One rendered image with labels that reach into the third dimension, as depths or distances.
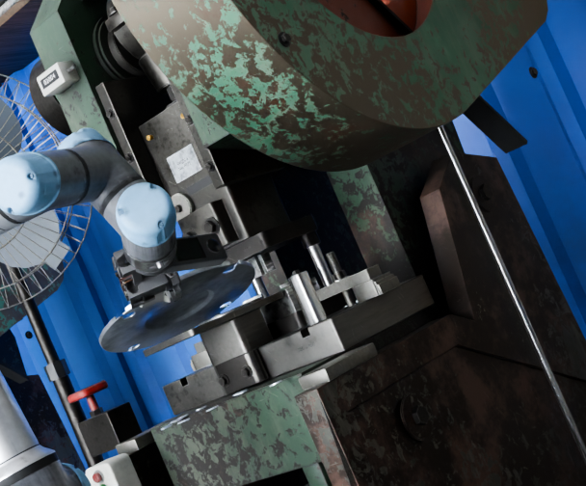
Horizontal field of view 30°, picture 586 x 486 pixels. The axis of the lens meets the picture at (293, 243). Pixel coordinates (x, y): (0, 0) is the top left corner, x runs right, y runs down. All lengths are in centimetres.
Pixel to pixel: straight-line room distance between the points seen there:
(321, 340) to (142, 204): 52
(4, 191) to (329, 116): 52
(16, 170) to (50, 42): 83
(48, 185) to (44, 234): 134
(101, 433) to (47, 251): 69
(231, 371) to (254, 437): 14
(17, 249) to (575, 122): 142
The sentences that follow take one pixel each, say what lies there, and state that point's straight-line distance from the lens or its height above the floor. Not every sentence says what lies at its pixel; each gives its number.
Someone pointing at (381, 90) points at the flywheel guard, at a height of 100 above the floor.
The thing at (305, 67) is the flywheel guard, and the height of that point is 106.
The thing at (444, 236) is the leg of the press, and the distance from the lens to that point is 213.
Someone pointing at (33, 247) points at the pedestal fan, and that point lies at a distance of 274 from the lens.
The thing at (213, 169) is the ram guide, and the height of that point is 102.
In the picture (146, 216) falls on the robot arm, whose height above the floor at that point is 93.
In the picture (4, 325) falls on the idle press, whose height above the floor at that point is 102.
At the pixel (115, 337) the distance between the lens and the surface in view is 188.
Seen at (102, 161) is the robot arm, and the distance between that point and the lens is 149.
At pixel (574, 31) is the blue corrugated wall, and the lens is 292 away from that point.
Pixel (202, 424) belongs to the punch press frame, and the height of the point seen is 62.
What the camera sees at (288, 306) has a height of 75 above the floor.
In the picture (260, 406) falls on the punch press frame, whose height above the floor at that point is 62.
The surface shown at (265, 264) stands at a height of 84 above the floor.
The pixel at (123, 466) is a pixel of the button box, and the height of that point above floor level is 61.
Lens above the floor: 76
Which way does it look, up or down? 3 degrees up
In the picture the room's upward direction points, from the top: 24 degrees counter-clockwise
